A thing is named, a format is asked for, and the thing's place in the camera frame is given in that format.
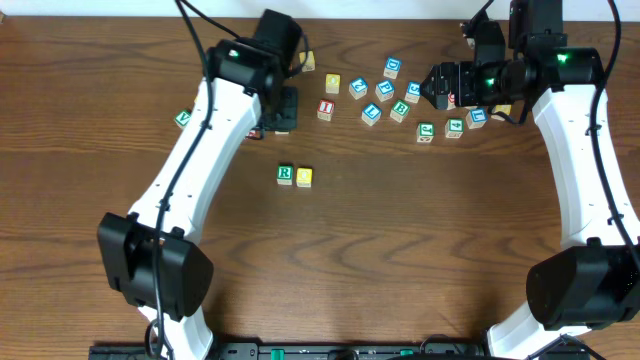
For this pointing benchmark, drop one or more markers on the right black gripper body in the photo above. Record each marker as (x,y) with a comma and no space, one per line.
(479,87)

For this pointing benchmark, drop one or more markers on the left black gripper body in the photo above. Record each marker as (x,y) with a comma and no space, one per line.
(285,111)

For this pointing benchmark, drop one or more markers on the green R block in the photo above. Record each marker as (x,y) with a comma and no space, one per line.
(285,174)

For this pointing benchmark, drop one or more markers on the yellow O block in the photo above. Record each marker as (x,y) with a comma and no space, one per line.
(304,177)
(332,83)

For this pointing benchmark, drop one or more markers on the green B block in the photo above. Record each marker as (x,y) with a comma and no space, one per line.
(399,111)

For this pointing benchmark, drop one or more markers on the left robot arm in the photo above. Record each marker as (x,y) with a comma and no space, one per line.
(152,254)

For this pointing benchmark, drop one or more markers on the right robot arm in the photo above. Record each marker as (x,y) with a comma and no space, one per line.
(594,281)

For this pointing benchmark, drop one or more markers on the red U block right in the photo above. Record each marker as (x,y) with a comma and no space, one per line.
(451,102)

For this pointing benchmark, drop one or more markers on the plain wood red block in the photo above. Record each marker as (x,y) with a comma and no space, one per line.
(254,135)

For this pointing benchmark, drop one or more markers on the blue L block right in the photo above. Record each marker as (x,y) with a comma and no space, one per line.
(476,118)

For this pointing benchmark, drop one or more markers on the blue l block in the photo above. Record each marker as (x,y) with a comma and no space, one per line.
(476,118)
(371,114)

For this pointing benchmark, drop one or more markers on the red I block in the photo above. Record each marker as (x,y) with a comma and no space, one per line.
(325,110)

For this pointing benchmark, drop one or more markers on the blue 5 block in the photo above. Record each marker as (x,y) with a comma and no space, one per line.
(413,92)

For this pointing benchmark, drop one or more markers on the green 4 block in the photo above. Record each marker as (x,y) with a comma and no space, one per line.
(454,128)

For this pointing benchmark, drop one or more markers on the yellow G block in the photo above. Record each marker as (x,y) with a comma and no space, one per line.
(500,112)

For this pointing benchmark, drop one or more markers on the green J block lower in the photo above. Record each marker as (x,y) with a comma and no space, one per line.
(425,132)

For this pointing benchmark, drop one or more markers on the yellow block top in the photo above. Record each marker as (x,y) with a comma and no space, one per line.
(307,61)

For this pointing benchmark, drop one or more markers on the blue D block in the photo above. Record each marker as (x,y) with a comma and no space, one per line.
(392,68)

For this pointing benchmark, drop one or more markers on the blue P block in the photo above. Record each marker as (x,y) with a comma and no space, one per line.
(384,90)

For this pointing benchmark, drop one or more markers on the blue 2 block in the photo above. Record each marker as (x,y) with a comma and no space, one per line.
(358,88)

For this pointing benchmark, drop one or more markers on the blue L block centre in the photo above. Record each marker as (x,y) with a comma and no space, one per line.
(371,114)

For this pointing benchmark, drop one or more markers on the green V block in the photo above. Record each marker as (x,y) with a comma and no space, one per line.
(182,118)

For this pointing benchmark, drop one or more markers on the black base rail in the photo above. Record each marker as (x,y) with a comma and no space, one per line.
(438,349)

